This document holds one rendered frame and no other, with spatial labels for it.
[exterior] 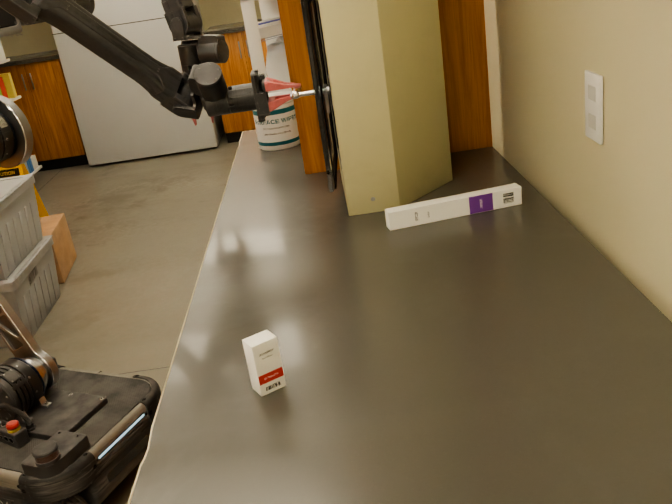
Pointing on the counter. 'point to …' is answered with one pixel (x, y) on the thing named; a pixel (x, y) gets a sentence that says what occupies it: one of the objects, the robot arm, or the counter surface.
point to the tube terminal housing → (387, 100)
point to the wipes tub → (278, 127)
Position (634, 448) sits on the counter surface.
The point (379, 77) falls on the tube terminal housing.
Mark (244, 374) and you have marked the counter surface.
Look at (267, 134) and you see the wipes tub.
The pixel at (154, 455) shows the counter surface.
